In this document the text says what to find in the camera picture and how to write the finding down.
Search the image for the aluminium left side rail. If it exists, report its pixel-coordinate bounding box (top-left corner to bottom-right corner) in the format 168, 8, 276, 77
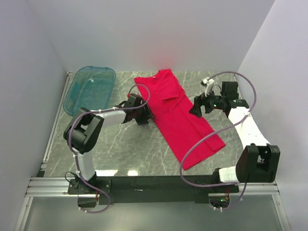
39, 72, 74, 172

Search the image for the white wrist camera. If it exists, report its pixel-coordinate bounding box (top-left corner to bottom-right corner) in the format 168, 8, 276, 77
127, 93, 140, 99
201, 77, 215, 96

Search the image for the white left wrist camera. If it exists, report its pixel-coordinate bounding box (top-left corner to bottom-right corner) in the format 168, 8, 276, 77
127, 93, 140, 99

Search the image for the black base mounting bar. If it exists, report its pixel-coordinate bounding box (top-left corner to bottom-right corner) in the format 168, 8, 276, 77
67, 176, 239, 208

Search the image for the red t shirt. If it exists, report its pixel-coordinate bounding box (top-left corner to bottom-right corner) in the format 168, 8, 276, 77
134, 69, 226, 170

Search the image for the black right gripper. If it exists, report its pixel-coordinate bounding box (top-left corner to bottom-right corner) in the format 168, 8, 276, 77
189, 86, 226, 118

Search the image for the teal translucent plastic bin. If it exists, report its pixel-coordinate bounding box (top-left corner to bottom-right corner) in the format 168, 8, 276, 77
63, 66, 116, 116

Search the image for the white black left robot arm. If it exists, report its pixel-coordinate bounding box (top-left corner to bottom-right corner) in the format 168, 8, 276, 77
63, 93, 154, 193

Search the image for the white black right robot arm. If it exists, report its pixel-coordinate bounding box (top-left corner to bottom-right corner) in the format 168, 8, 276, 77
190, 79, 281, 192

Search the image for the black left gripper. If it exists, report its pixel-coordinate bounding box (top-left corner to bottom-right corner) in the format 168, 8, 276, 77
133, 101, 156, 126

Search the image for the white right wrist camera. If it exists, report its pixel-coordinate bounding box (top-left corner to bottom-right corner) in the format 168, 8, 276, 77
201, 77, 215, 96

